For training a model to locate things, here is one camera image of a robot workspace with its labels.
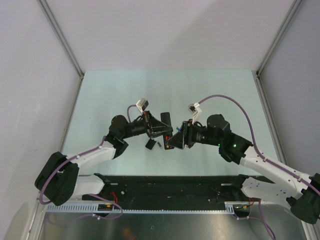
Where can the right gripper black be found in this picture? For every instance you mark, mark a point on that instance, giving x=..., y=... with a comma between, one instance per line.
x=184, y=136

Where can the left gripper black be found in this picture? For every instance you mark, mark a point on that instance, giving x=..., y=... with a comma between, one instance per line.
x=148, y=119

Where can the black remote control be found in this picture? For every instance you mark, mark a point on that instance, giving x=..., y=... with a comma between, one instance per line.
x=166, y=119

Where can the black battery cover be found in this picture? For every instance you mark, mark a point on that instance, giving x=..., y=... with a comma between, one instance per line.
x=150, y=144

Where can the red battery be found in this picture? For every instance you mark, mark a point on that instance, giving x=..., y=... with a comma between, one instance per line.
x=167, y=147

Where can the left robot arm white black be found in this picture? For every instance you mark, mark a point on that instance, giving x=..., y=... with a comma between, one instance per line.
x=60, y=178

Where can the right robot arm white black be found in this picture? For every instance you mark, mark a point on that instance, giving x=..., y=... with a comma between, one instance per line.
x=297, y=191

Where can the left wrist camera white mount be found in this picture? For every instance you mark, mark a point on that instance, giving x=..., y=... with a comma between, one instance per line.
x=142, y=104

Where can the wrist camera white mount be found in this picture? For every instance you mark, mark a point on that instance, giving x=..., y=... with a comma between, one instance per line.
x=142, y=104
x=195, y=111

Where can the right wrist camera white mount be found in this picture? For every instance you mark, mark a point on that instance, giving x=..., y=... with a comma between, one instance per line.
x=195, y=111

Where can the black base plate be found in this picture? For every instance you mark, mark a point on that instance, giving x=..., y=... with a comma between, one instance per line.
x=175, y=192

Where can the grey slotted cable duct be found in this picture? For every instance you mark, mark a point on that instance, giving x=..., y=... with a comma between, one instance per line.
x=104, y=208

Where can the left aluminium frame post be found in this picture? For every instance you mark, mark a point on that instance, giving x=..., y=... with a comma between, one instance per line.
x=48, y=13

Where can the aluminium frame post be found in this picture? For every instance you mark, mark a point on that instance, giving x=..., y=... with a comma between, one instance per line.
x=280, y=34
x=48, y=13

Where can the right aluminium frame post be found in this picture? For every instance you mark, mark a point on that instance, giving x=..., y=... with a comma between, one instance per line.
x=280, y=34

